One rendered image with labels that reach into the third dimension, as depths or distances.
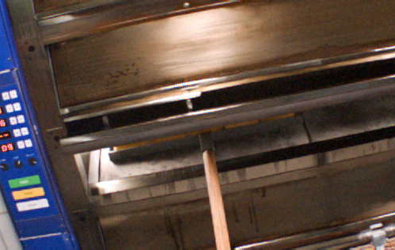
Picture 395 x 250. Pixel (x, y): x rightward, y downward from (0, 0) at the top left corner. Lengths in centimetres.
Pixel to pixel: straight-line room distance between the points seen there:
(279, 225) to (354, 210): 22
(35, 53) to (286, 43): 61
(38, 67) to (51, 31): 10
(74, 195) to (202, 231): 36
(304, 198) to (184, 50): 55
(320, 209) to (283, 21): 57
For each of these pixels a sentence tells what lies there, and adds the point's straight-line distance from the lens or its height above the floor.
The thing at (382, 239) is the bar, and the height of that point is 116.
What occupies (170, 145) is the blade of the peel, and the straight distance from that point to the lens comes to 227.
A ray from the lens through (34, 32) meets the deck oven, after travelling 196.
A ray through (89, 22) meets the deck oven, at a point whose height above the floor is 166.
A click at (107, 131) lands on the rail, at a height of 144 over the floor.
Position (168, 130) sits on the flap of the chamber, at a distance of 190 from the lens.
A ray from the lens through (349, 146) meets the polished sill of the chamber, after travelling 216.
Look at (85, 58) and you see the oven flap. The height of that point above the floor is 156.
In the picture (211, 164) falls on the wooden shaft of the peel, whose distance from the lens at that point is 212.
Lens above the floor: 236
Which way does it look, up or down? 30 degrees down
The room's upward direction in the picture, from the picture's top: 12 degrees counter-clockwise
